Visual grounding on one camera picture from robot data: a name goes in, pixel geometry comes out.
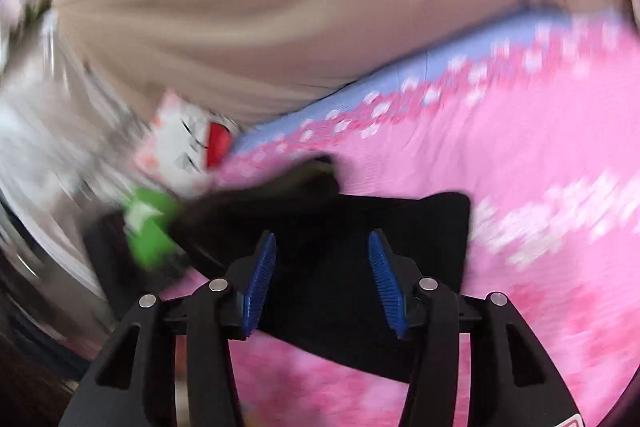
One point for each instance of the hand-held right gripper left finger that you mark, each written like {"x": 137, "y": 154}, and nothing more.
{"x": 260, "y": 287}

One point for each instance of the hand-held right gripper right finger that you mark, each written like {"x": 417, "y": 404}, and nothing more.
{"x": 387, "y": 287}

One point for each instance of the black pants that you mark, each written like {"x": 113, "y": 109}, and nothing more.
{"x": 325, "y": 267}

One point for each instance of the green item with white star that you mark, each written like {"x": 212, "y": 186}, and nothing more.
{"x": 150, "y": 232}

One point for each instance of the cartoon face pillow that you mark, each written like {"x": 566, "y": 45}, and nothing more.
{"x": 175, "y": 142}

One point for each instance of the pink rose print bedsheet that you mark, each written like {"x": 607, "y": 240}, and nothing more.
{"x": 525, "y": 157}

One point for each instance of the beige cloth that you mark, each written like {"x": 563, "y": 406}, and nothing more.
{"x": 300, "y": 7}

